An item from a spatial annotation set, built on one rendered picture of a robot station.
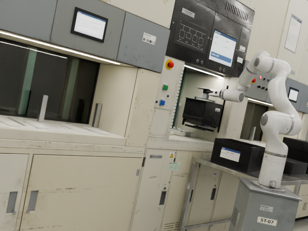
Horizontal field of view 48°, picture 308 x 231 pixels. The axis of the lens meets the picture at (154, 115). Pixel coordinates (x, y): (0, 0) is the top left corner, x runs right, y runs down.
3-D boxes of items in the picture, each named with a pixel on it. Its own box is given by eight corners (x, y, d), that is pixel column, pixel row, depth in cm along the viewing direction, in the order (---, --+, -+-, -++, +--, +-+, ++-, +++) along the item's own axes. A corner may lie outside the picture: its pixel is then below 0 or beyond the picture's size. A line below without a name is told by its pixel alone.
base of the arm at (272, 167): (291, 195, 185) (298, 161, 184) (255, 187, 185) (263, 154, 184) (279, 186, 204) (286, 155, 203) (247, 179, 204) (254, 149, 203)
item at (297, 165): (289, 176, 250) (294, 158, 249) (254, 165, 271) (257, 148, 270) (306, 175, 270) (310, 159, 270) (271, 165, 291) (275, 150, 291)
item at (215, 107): (199, 129, 254) (208, 87, 252) (178, 124, 268) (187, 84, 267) (218, 132, 270) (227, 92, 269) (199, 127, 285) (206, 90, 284)
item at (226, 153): (209, 161, 243) (214, 137, 242) (226, 160, 265) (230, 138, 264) (246, 173, 226) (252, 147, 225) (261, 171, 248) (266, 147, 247)
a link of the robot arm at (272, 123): (291, 158, 189) (300, 116, 188) (262, 153, 184) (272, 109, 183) (277, 154, 201) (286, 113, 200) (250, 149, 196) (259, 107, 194)
